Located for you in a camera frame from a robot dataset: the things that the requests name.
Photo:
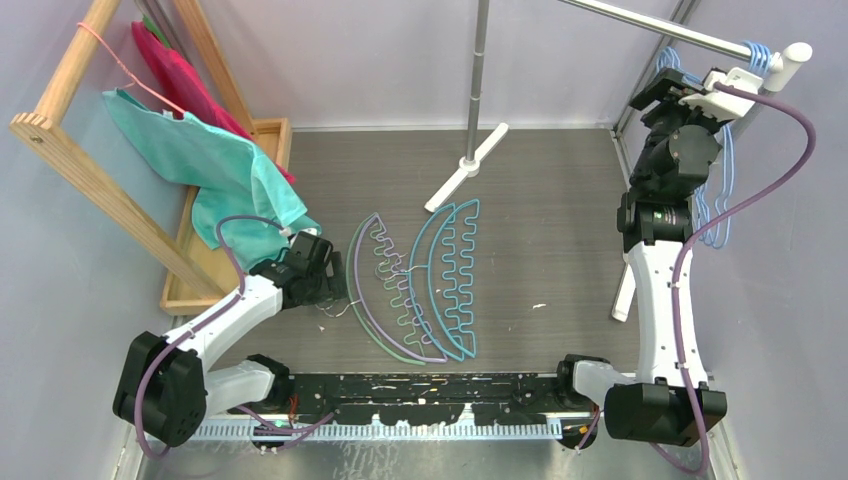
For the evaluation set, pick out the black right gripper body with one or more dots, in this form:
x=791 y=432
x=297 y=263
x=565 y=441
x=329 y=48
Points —
x=663 y=119

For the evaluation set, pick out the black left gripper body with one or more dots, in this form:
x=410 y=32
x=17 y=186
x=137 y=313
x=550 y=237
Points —
x=322 y=288

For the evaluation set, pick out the teal notched hanger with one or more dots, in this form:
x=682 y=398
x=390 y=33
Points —
x=427 y=284
x=457 y=232

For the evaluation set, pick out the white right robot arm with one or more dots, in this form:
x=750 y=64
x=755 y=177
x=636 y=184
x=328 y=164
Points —
x=668 y=401

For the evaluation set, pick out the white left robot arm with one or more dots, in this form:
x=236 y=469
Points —
x=169 y=385

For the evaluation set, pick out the green notched hanger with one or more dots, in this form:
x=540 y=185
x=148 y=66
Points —
x=355 y=300

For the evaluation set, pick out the purple notched hanger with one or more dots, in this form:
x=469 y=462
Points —
x=384 y=279

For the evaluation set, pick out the teal cloth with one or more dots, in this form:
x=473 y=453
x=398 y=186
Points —
x=243 y=198

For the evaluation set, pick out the metal garment rack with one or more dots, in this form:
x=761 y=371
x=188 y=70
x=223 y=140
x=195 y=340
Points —
x=783 y=67

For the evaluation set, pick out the red cloth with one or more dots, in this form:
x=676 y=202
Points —
x=181 y=83

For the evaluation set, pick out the pink hanger on rack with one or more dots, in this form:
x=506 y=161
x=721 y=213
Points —
x=134 y=80

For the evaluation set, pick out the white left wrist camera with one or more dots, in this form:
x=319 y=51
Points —
x=291 y=234

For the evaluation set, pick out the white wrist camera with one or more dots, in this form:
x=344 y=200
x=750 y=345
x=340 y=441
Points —
x=291 y=234
x=723 y=106

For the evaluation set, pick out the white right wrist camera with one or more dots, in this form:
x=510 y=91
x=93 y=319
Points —
x=723 y=106

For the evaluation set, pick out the wooden clothes rack frame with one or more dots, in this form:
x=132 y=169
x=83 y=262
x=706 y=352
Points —
x=197 y=277

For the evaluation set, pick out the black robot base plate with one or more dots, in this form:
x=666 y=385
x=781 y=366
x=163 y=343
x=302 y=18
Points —
x=425 y=399

